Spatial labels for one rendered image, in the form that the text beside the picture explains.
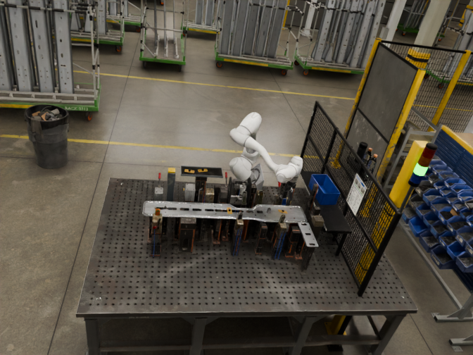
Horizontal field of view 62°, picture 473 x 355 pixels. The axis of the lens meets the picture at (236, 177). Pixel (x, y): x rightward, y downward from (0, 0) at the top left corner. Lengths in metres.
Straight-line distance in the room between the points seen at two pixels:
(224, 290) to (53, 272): 1.82
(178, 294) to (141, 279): 0.30
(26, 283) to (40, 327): 0.53
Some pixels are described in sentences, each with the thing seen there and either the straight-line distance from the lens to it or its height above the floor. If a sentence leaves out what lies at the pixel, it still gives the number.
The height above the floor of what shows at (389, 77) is 1.70.
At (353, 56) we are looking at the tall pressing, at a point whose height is 0.58.
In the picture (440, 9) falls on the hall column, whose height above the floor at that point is 2.06.
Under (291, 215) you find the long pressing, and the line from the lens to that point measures 3.40.
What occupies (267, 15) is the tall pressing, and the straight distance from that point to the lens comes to 10.05.
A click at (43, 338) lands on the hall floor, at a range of 3.75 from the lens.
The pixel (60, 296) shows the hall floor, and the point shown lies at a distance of 3.98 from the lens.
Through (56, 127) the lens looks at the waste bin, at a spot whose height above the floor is 0.61.
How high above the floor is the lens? 3.03
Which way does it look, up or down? 33 degrees down
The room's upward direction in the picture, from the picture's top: 10 degrees clockwise
